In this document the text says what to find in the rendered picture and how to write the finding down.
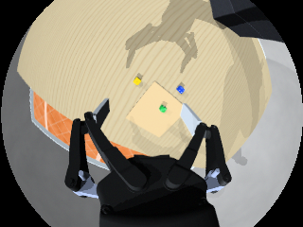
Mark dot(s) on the beige square mat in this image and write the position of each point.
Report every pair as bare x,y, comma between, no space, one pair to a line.
146,113

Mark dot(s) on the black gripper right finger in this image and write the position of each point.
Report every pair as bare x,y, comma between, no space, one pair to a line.
217,174

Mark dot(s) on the blue die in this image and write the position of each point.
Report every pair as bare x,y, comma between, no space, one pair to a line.
180,89

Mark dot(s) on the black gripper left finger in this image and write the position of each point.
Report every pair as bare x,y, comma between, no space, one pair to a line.
77,176

